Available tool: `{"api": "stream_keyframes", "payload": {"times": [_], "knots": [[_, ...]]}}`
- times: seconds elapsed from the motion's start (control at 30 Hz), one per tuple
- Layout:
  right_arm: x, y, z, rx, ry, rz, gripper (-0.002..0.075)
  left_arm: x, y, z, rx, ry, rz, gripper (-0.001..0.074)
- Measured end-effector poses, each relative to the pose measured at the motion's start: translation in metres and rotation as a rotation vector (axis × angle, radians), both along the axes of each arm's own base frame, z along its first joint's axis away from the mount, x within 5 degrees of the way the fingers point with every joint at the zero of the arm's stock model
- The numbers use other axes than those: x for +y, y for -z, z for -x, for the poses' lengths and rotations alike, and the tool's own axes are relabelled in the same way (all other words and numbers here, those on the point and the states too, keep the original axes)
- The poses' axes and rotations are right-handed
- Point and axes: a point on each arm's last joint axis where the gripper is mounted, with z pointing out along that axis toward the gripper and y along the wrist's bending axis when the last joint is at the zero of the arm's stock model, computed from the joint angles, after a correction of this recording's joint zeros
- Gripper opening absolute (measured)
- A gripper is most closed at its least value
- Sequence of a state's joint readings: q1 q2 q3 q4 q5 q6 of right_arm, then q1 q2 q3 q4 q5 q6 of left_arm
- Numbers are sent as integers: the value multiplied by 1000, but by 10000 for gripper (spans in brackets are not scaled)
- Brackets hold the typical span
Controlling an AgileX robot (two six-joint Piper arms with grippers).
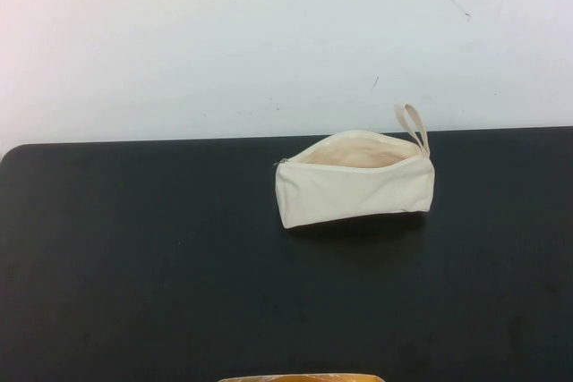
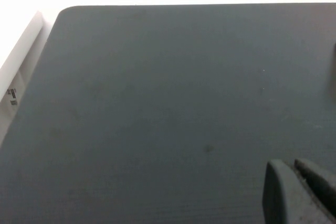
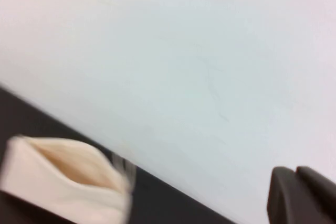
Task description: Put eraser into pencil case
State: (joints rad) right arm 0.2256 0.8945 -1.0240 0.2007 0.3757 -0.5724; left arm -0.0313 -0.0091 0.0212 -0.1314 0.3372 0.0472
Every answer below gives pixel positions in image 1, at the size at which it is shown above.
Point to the yellow flat object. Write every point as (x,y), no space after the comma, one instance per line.
(304,378)

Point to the cream fabric pencil case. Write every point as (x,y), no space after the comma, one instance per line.
(358,192)

